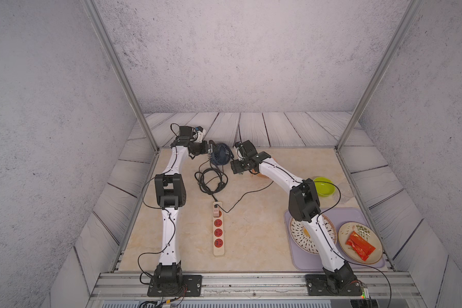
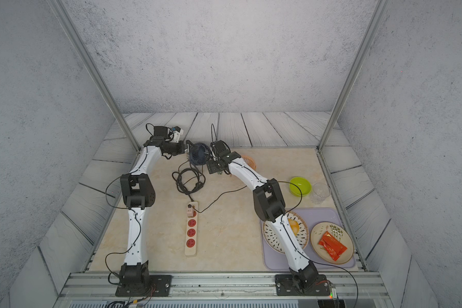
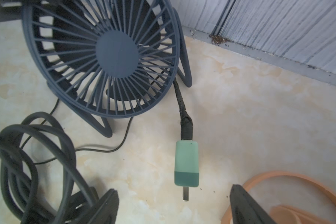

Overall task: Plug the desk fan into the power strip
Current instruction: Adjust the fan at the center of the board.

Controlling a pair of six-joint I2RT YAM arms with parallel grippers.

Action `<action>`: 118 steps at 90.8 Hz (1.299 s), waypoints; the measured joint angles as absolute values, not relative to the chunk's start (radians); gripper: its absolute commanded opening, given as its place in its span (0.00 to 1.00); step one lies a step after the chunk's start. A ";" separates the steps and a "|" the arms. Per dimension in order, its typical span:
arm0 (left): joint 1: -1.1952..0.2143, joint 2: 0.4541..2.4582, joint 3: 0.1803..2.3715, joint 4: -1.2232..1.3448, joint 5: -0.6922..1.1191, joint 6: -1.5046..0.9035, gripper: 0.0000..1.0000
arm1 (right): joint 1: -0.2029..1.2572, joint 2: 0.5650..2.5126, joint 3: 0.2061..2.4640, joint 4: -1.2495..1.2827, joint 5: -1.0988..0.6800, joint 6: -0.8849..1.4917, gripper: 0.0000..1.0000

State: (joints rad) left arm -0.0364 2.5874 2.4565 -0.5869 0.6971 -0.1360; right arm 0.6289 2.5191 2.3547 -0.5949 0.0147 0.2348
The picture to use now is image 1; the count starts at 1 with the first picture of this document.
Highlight right aluminium frame post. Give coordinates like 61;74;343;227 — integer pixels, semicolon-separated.
335;0;424;153

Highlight lime green bowl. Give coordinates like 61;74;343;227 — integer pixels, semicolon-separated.
313;177;336;198

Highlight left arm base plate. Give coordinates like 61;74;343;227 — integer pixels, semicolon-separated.
147;275;202;298

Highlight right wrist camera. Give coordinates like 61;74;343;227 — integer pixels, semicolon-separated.
234;141;243;160

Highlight red snack packet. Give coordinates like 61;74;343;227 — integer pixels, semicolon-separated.
346;231;376;261

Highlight beige patterned plate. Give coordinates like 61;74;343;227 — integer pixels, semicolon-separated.
338;222;383;265

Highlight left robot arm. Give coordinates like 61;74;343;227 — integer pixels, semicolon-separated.
141;126;207;291

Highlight aluminium frame post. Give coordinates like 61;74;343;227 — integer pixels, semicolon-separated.
335;0;424;153
81;0;159;151

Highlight aluminium front rail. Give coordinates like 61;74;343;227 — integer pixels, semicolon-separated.
87;272;426;307

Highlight white dotted plate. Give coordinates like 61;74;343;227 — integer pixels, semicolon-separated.
289;215;338;255

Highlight black power strip cord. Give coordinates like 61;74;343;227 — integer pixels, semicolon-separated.
194;159;230;203

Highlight orange desk fan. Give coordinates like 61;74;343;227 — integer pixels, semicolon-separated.
250;158;277;180

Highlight lavender tray mat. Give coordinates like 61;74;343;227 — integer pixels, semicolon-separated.
284;208;370;272

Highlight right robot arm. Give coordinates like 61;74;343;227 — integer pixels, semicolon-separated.
230;141;367;296

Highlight beige power strip red sockets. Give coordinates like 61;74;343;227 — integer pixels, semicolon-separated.
213;201;225;257

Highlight black orange fan cable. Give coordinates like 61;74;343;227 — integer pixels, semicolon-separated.
217;180;275;214

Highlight left aluminium frame post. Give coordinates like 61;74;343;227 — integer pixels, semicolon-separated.
81;0;159;151

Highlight clear glass cup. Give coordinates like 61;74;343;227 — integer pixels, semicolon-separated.
334;182;355;204

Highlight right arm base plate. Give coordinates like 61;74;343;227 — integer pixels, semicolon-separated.
305;275;364;297

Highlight pink USB plug adapter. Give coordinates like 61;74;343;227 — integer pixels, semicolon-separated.
213;204;221;218

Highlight dark blue desk fan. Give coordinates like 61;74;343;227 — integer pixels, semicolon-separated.
209;141;234;166

